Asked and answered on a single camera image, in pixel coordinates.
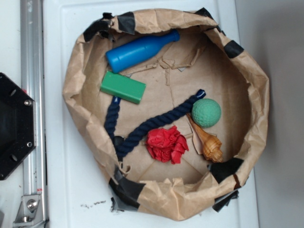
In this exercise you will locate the green textured ball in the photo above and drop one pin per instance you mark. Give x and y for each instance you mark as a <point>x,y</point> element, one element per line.
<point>206,112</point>

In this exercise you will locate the metal corner bracket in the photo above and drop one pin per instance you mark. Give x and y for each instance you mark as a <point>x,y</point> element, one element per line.
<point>30,213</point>

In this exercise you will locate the brown paper bag basin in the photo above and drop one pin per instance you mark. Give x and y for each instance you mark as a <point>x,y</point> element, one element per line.
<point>203,58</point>

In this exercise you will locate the crumpled red paper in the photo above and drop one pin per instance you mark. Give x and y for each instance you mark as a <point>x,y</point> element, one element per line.
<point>166,145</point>

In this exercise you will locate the brown spiral seashell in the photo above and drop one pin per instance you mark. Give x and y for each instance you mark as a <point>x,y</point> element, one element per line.
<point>206,144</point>

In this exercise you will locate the aluminium frame rail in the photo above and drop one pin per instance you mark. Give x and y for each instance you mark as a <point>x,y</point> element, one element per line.
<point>32,80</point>

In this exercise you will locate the green rectangular block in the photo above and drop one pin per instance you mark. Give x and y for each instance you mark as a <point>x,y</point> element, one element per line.
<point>123,87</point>

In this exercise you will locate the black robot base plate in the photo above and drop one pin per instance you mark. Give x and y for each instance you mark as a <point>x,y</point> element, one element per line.
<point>17,128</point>

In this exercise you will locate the blue plastic bottle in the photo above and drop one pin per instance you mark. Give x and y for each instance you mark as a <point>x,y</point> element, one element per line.
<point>138,51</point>

